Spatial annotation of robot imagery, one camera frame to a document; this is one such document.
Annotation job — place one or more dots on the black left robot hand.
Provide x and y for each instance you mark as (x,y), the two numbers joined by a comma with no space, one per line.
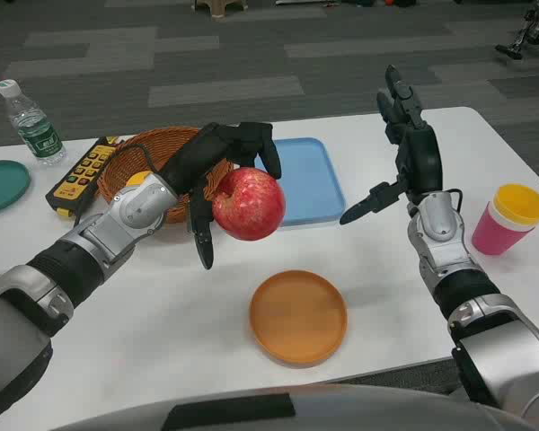
(193,155)

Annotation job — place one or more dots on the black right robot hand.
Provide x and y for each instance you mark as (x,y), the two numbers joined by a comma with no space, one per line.
(420,155)

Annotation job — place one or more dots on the red apple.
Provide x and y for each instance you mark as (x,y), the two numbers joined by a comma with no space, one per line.
(250,204)

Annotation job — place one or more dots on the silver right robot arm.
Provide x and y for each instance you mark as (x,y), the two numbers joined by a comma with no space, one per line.
(471,292)

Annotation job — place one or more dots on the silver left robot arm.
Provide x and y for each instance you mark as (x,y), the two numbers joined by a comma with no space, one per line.
(72,256)

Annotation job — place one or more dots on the orange round plate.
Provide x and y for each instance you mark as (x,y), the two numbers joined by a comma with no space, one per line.
(298,318)

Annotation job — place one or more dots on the green round plate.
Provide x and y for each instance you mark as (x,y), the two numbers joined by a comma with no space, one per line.
(0,185)

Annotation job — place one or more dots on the brown wicker basket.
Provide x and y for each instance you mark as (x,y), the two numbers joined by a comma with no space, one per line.
(130,173)

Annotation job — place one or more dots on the pink plastic cup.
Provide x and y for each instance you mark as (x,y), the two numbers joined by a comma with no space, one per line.
(492,233)

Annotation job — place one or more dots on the yellow plastic cup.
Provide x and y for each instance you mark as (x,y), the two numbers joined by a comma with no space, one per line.
(521,204)

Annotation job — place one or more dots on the blue rectangular tray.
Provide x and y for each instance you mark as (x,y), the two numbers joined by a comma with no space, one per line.
(310,179)

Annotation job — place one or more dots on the white plastic cup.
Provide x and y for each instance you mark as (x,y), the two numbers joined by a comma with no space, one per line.
(512,224)

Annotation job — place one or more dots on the yellow black remote controller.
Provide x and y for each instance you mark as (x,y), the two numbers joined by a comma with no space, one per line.
(78,177)

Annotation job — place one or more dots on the beige plastic stool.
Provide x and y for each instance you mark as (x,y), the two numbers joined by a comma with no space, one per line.
(215,5)

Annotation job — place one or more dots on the humanoid robot legs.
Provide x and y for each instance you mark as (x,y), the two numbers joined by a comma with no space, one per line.
(523,33)

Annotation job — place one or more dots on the clear plastic water bottle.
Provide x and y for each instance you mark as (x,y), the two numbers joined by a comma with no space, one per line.
(33,128)

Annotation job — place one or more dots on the silver robot chest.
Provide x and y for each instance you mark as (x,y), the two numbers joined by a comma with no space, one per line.
(296,408)

